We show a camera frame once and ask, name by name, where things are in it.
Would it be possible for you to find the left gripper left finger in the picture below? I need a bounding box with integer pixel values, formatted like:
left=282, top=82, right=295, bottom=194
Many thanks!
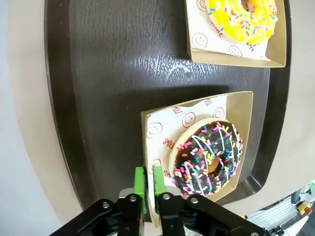
left=49, top=166, right=148, bottom=236

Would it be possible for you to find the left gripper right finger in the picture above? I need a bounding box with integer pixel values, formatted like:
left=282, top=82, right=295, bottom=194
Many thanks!
left=152, top=166, right=265, bottom=236

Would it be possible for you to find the chocolate rainbow sprinkle donut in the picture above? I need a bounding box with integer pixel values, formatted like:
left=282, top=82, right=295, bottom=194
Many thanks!
left=169, top=118, right=244, bottom=199

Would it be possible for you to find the white smiley print paper liner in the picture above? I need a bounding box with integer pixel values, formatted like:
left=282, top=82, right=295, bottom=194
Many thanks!
left=189, top=0, right=271, bottom=62
left=146, top=97, right=231, bottom=187

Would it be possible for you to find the kraft paper food box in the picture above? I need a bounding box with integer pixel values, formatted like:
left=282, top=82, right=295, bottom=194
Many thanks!
left=185, top=0, right=288, bottom=68
left=140, top=90, right=254, bottom=224

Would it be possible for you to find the yellow glazed sprinkle donut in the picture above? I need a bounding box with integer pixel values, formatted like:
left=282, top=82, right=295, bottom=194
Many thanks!
left=205, top=0, right=278, bottom=47

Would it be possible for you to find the brown plastic tray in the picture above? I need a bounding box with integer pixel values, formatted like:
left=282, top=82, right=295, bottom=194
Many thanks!
left=43, top=0, right=293, bottom=217

